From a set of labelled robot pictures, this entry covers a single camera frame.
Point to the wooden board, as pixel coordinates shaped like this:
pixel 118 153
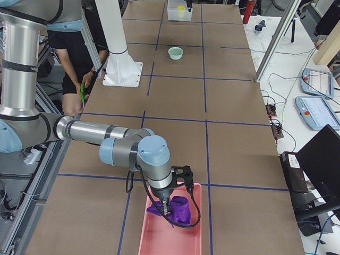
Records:
pixel 329 48

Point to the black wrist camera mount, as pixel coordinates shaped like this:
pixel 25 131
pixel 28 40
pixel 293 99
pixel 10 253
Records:
pixel 182 176

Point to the black computer box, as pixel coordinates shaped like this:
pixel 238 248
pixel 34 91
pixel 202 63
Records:
pixel 293 173

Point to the teach pendant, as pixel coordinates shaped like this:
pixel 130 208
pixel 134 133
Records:
pixel 318 83
pixel 316 112

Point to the orange connector block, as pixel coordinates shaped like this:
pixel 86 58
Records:
pixel 271 111
pixel 277 131

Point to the translucent plastic box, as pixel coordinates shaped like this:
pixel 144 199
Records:
pixel 172 10

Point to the upper teach pendant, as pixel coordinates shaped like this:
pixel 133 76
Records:
pixel 318 83

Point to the yellow plastic cup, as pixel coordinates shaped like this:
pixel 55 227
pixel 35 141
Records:
pixel 181 12

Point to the black monitor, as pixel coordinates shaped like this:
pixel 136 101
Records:
pixel 319 159

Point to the seated person in black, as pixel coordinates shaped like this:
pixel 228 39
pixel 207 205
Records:
pixel 78 66

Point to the green screwdriver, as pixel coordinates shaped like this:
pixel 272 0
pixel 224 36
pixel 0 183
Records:
pixel 82 94

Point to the aluminium frame post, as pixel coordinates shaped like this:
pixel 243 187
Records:
pixel 285 20

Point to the lower orange connector block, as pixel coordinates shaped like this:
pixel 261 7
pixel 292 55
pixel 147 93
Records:
pixel 277 131

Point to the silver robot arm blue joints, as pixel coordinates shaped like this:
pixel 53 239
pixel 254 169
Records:
pixel 138 150

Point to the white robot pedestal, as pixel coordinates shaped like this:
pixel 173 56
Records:
pixel 121 69

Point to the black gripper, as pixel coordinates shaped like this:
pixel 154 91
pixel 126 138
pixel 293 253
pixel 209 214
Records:
pixel 163 194

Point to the upper orange connector block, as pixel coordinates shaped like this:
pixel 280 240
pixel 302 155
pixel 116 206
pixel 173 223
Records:
pixel 271 111

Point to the blue handheld tool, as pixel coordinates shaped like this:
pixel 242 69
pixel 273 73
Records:
pixel 259 27

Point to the red bottle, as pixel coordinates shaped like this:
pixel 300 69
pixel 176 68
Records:
pixel 248 11

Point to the purple cloth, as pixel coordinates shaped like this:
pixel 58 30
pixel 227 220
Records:
pixel 179 213

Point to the mint green bowl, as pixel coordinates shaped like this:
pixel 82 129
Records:
pixel 175 53

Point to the lower teach pendant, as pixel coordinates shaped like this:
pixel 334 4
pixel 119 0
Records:
pixel 316 112

